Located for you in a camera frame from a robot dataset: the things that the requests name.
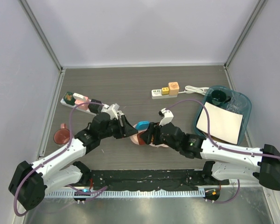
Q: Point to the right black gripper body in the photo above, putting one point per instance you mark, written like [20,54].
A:
[163,140]

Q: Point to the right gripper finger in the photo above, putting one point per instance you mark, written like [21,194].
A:
[156,134]
[150,128]

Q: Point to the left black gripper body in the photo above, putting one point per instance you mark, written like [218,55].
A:
[114,129]

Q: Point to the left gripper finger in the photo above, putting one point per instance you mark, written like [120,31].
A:
[128,128]
[122,125]

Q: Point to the round pink power socket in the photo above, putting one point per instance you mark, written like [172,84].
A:
[138,141]

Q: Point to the blue plug adapter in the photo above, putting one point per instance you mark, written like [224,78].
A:
[142,125]

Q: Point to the short white power strip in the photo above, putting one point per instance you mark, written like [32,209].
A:
[156,94]

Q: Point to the yellow plug adapter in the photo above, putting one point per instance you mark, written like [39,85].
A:
[165,91]

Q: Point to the long white power strip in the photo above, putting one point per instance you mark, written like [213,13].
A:
[105,107]

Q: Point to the orange cube plug adapter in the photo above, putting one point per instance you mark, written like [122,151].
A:
[173,88]

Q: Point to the red cube plug adapter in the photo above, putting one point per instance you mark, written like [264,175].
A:
[147,137]

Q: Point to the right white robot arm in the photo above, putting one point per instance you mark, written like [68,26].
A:
[243,163]

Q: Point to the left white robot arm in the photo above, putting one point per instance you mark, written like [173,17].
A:
[32,181]

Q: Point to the black plug adapter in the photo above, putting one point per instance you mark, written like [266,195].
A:
[95,106]

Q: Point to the pink plug adapter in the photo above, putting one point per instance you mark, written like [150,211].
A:
[82,105]

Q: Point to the white plug adapter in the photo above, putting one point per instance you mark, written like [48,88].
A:
[80,97]

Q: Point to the pink translucent cup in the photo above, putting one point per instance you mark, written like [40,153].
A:
[62,135]

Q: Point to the white paper sheet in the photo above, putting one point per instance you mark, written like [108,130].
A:
[224,125]

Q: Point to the dark green cup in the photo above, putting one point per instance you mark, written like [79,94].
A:
[219,98]

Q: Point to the teal plastic bin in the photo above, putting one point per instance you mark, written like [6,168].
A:
[239,104]

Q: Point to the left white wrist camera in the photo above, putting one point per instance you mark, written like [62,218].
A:
[113,111]

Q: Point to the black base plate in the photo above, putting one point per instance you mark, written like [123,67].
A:
[149,180]

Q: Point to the slotted cable duct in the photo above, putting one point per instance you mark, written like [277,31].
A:
[70,193]

